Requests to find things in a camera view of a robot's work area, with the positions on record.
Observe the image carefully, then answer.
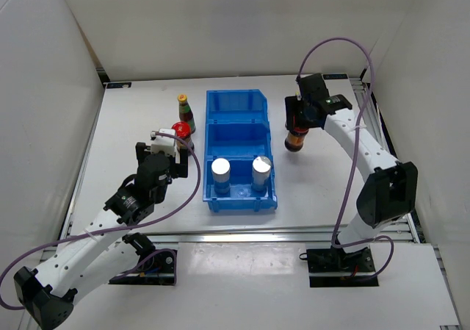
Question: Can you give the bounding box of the left yellow-cap sauce bottle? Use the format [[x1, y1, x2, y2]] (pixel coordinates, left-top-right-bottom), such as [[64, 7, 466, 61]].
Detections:
[[177, 94, 196, 134]]

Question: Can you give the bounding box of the black corner label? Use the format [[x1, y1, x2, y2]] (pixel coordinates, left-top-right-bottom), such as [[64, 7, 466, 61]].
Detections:
[[322, 73, 349, 80], [106, 82, 132, 89]]

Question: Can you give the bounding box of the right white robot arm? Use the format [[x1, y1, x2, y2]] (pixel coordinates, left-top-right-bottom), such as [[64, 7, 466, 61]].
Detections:
[[285, 73, 418, 271]]

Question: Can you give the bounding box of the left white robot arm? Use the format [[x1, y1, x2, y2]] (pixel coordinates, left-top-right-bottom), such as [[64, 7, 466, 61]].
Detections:
[[13, 134, 191, 329]]

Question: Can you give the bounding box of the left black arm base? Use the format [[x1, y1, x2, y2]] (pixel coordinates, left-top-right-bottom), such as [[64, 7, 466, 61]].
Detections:
[[109, 248, 178, 286]]

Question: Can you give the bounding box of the aluminium rail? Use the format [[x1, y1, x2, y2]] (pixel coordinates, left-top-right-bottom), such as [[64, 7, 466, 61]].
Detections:
[[350, 77, 421, 243], [36, 223, 441, 268]]

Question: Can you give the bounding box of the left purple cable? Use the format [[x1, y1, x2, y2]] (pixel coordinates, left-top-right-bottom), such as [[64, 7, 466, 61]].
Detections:
[[0, 132, 202, 311]]

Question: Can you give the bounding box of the red-lid chili jar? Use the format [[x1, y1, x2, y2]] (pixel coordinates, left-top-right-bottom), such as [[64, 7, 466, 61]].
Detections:
[[284, 127, 309, 152], [172, 121, 195, 149]]

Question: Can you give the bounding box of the right black corner label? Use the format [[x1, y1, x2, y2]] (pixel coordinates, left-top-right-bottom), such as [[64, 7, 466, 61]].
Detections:
[[322, 73, 349, 80]]

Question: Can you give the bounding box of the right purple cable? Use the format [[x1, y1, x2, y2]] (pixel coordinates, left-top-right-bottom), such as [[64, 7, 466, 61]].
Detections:
[[295, 37, 396, 283]]

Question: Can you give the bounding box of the aluminium front rail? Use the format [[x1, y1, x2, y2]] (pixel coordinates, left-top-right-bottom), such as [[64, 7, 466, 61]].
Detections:
[[36, 223, 441, 268]]

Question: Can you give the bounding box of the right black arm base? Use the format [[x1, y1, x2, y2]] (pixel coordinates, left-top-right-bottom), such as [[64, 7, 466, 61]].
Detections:
[[299, 247, 379, 288]]

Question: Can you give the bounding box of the purple cable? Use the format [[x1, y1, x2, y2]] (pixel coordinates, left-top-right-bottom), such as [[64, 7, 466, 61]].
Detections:
[[0, 132, 202, 311], [295, 37, 396, 283]]

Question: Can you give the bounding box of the blue three-compartment plastic bin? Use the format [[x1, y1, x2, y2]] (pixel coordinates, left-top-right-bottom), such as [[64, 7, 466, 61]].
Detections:
[[203, 89, 278, 213]]

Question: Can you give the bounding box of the silver-cap white shaker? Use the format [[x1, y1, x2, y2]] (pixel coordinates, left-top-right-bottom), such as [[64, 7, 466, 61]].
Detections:
[[211, 157, 231, 194], [252, 156, 272, 192]]

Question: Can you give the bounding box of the left black corner label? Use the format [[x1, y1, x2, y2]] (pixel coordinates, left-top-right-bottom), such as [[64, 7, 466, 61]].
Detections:
[[106, 82, 132, 89]]

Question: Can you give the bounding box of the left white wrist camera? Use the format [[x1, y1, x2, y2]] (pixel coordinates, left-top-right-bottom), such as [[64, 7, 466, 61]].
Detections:
[[150, 128, 177, 158]]

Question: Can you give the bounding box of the aluminium right rail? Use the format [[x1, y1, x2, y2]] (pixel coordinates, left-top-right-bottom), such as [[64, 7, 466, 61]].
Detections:
[[350, 77, 421, 243]]

